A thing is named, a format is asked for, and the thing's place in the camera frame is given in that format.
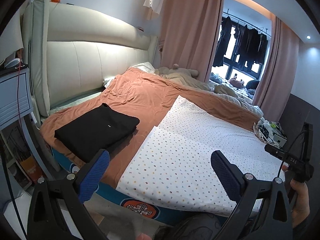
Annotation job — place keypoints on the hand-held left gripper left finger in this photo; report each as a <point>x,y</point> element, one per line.
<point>96,175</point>

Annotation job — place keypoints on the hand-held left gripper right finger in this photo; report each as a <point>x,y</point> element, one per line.
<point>225,175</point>

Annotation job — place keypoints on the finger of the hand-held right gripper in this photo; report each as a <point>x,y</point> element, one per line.
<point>275,151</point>

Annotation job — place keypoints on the black button shirt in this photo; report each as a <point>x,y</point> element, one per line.
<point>95,132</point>

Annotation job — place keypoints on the row of hanging dark clothes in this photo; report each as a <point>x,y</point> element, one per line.
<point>250,45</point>

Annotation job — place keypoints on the person's right hand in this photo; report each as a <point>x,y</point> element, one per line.
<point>301,200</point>

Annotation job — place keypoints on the white printed cloth pile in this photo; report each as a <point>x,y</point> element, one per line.
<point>257,130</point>

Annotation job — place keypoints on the white dotted bed sheet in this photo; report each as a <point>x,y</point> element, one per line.
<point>187,142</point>

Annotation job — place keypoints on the orange printed box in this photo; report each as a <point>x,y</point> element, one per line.
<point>29,170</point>

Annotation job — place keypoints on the dark round cushion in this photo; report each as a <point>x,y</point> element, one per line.
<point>253,84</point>

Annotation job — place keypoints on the beige duvet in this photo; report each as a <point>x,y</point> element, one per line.
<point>225,92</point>

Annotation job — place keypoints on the brown plush toy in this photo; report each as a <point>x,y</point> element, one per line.
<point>236,81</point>

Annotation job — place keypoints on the pink curtain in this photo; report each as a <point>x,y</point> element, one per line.
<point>277,67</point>
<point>190,30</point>

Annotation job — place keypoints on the orange blanket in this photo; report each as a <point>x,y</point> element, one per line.
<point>140,97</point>

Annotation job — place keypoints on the blue grey plush toy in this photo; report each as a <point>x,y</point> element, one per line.
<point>215,77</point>

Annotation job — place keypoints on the window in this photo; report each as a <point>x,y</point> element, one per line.
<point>230,65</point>

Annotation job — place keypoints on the beige plush toy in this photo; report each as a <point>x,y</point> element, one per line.
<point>180,72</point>

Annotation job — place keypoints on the white blue bedside cabinet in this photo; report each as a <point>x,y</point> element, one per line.
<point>15,92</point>

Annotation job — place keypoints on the white pillow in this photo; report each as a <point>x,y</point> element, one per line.
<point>142,66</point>

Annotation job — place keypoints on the cream padded headboard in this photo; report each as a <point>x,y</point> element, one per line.
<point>87,55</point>

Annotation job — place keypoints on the white grey device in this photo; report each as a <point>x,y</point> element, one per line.
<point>12,63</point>

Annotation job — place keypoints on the white hanging shirt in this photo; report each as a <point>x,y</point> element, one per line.
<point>156,0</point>

